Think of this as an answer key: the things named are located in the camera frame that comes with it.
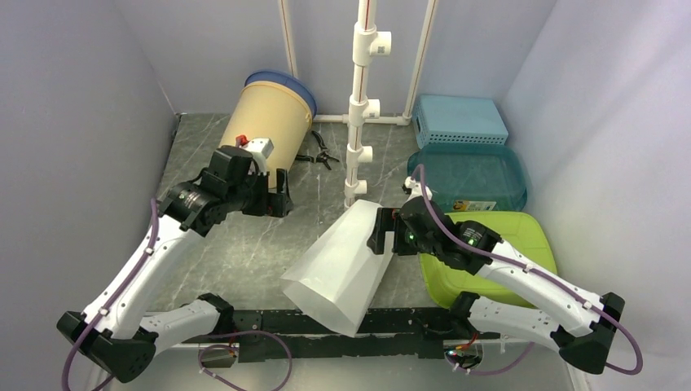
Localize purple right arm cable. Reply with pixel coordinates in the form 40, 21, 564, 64
411, 163, 645, 377

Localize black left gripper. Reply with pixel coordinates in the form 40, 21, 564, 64
226, 166, 293, 217

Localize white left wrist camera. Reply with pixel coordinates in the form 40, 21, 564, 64
235, 134, 274, 176

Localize white PVC pipe frame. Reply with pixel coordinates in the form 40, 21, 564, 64
278, 0, 438, 210

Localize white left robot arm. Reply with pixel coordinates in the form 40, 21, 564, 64
57, 138, 293, 383

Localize blue bucket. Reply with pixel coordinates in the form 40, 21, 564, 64
244, 69, 318, 117

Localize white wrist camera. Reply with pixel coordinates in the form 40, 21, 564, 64
402, 177, 433, 201
235, 134, 274, 176

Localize translucent white faceted bin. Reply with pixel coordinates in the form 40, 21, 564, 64
279, 200, 394, 337

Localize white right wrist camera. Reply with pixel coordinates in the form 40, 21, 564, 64
402, 177, 433, 201

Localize lime green plastic tub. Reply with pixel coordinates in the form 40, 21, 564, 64
418, 210, 559, 310

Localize light blue perforated basket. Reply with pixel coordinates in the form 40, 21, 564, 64
412, 94, 508, 148

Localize black handled pliers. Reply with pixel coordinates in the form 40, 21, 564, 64
294, 130, 339, 171

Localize teal translucent plastic tub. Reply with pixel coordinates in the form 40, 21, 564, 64
407, 143, 528, 212

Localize beige plastic bucket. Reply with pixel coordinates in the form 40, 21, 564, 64
219, 81, 312, 189

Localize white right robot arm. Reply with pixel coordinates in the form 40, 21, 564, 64
367, 197, 642, 375

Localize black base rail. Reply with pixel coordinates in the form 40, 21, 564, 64
234, 307, 499, 359

